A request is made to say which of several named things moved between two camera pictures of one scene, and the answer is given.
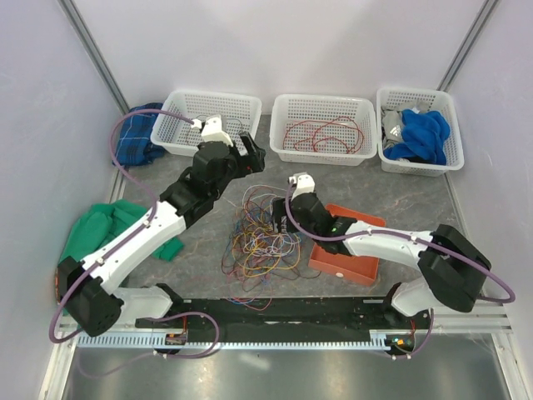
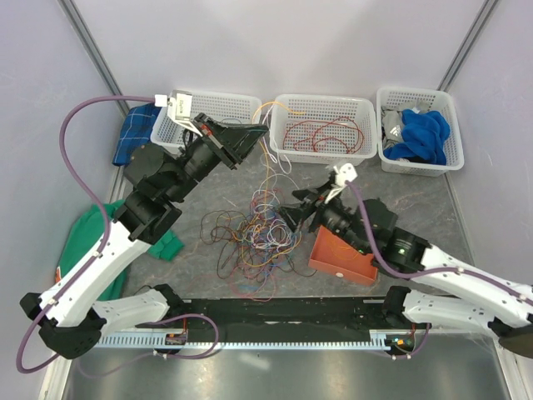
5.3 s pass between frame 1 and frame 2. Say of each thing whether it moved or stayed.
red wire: stayed
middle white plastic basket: stayed
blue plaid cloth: stayed
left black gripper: moved
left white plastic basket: stayed
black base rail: stayed
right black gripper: moved
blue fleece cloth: stayed
